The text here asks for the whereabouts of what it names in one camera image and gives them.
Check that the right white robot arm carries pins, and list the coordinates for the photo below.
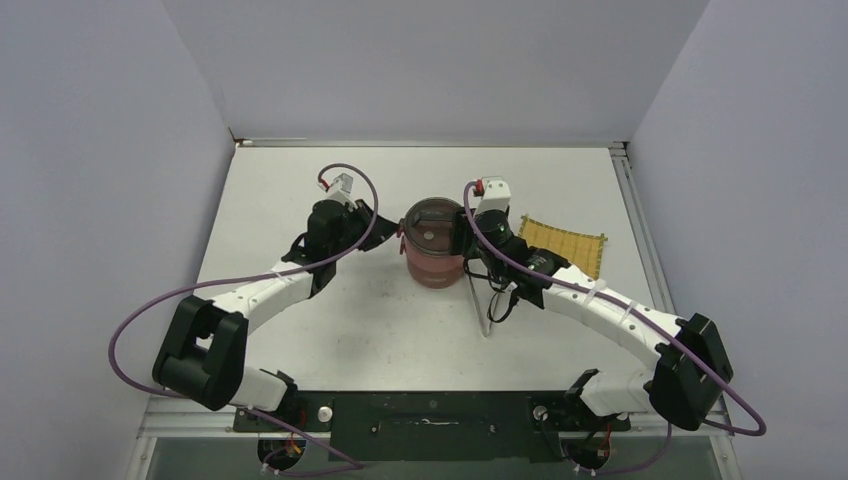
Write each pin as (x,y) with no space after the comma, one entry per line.
(685,365)

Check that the steel tongs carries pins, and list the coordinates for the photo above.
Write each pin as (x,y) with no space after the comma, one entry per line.
(485,325)

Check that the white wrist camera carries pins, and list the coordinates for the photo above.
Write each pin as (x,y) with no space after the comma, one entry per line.
(339,191)
(494,194)

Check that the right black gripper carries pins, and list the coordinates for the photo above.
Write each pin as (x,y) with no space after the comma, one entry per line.
(462,237)

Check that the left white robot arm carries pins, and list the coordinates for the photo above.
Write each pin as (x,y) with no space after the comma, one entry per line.
(203,354)

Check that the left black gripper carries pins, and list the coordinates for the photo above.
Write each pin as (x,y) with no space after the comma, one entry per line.
(380,232)

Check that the aluminium rail frame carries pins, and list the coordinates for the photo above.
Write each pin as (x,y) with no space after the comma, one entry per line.
(375,329)

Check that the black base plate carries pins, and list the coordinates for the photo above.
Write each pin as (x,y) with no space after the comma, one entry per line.
(447,426)

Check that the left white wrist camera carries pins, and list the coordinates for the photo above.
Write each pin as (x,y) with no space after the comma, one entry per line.
(339,191)

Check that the glass lid with red clip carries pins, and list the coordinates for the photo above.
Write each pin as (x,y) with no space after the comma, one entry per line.
(427,226)

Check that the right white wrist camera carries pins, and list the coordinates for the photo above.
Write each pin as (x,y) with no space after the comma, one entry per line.
(494,194)

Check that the bamboo mat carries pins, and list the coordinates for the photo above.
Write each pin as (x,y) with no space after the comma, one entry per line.
(583,250)

